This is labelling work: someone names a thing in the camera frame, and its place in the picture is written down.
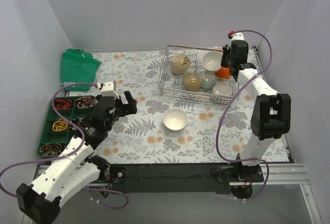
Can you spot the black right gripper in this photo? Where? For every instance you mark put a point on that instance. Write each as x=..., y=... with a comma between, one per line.
x=225, y=59

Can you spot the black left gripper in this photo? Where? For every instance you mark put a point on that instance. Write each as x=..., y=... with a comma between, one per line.
x=124, y=106

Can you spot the beige bowl orange flower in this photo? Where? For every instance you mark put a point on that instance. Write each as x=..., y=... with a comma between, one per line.
x=211, y=61

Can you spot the white ribbed bowl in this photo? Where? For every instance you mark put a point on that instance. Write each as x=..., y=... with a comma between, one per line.
x=175, y=119

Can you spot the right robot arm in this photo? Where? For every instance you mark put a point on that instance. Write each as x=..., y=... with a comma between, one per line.
x=271, y=114

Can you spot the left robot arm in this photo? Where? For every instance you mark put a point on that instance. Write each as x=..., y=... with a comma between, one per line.
x=77, y=165

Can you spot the pale green patterned bowl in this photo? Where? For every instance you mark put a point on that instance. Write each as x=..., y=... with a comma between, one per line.
x=208, y=80

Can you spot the white bowl dark leaf pattern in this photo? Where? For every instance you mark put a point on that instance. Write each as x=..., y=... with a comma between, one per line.
x=221, y=90

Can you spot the beige bowl front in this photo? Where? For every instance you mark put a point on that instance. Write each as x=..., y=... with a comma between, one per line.
x=192, y=82

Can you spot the brown pink patterned scrunchie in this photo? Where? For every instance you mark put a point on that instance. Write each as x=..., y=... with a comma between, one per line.
x=84, y=102

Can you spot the dark floral scrunchie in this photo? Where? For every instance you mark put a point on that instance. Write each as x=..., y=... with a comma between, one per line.
x=77, y=123

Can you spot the green cloth bag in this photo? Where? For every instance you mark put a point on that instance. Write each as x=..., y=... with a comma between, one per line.
x=78, y=66

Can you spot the green compartment tray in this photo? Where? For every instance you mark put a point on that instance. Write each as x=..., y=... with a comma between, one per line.
x=56, y=130

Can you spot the brown dotted scrunchie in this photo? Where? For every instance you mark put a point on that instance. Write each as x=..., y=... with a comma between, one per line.
x=49, y=149

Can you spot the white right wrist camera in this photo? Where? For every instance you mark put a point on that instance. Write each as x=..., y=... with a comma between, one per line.
x=236, y=36

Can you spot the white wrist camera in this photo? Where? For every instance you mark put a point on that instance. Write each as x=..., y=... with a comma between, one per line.
x=236, y=36
x=108, y=89

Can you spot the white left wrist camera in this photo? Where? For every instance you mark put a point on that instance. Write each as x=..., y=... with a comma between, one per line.
x=108, y=89

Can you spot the metal corner bracket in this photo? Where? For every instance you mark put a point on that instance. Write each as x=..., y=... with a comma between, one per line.
x=255, y=49

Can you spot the metal wire dish rack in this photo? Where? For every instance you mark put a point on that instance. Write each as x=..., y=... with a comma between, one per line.
x=189, y=72

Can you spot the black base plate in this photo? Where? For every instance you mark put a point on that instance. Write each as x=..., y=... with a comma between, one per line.
x=182, y=177

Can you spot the aluminium frame rail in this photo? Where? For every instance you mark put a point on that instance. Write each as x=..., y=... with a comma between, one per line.
x=281, y=174

